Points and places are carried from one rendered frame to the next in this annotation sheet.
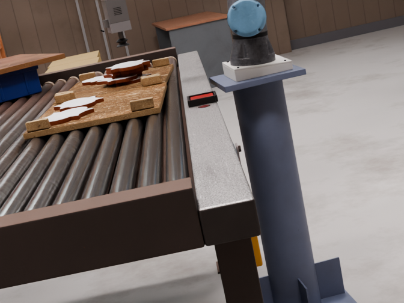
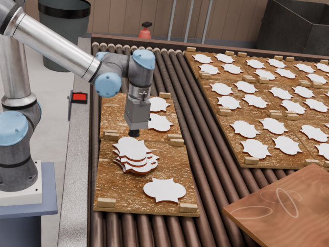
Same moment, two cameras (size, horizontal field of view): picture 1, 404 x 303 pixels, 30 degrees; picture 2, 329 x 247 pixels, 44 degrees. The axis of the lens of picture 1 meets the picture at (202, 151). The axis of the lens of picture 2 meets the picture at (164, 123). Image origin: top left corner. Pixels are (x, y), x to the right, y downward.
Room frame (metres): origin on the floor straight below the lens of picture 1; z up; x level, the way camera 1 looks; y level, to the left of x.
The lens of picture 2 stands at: (3.65, -0.02, 1.84)
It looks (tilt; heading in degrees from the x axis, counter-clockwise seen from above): 30 degrees down; 166
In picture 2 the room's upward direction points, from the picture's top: 10 degrees clockwise
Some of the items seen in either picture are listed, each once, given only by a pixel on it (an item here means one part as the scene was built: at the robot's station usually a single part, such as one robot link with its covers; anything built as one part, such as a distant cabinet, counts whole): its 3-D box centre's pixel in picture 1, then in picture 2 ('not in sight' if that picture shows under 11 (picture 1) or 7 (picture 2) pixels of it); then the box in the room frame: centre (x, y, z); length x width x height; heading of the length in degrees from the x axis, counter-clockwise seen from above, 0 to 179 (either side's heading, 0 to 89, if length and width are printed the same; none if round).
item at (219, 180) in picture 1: (199, 102); (79, 123); (2.08, -0.02, 0.89); 2.08 x 0.09 x 0.06; 0
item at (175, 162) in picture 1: (173, 102); (96, 122); (2.08, 0.05, 0.90); 1.95 x 0.05 x 0.05; 0
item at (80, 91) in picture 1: (117, 84); (145, 173); (2.48, 0.23, 0.93); 0.41 x 0.35 x 0.02; 176
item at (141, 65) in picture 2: not in sight; (141, 67); (2.41, 0.17, 1.32); 0.09 x 0.08 x 0.11; 83
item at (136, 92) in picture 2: not in sight; (140, 89); (2.41, 0.18, 1.24); 0.08 x 0.08 x 0.05
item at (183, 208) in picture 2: (87, 77); (188, 208); (2.68, 0.35, 0.95); 0.06 x 0.02 x 0.03; 86
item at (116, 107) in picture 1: (101, 108); (139, 116); (2.06, 0.25, 0.93); 0.41 x 0.35 x 0.02; 177
